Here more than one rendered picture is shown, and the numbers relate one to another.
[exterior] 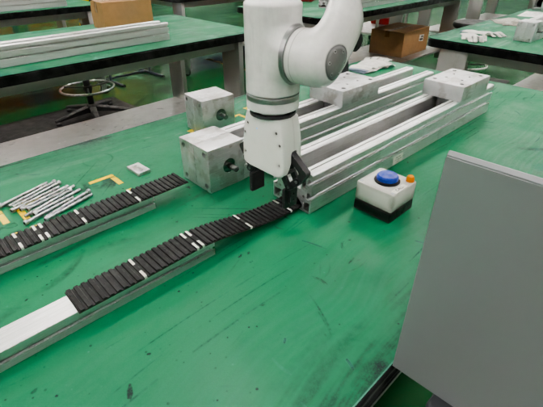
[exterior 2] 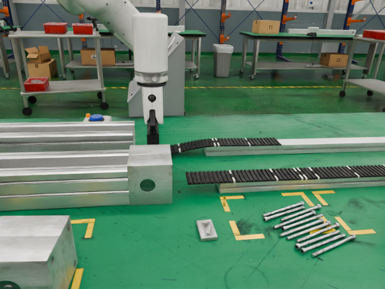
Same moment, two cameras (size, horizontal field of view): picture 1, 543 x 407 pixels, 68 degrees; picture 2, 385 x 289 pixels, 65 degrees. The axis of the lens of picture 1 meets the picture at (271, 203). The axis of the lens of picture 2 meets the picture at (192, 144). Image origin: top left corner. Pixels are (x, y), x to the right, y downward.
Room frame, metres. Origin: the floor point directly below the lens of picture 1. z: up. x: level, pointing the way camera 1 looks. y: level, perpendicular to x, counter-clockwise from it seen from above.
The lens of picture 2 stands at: (1.19, 0.54, 1.16)
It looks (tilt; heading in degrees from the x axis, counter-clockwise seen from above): 24 degrees down; 216
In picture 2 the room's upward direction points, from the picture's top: 2 degrees clockwise
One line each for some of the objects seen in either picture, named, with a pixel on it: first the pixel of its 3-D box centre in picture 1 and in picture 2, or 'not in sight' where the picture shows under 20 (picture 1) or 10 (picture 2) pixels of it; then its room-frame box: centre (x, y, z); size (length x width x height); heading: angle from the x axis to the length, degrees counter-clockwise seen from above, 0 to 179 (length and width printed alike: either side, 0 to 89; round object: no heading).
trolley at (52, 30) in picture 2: not in sight; (58, 65); (-0.78, -2.88, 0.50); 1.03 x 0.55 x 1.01; 147
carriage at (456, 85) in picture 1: (455, 89); not in sight; (1.12, -0.51, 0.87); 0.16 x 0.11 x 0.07; 134
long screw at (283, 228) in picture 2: (49, 202); (302, 222); (0.67, 0.44, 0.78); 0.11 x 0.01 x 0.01; 153
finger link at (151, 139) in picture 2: (252, 170); (153, 137); (0.67, 0.04, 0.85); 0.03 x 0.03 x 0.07; 44
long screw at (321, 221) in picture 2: (52, 197); (302, 227); (0.69, 0.44, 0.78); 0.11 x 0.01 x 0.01; 152
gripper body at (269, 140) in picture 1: (272, 136); (152, 100); (0.63, 0.00, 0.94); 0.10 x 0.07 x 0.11; 44
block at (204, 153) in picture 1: (216, 160); (150, 170); (0.77, 0.12, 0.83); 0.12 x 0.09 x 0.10; 44
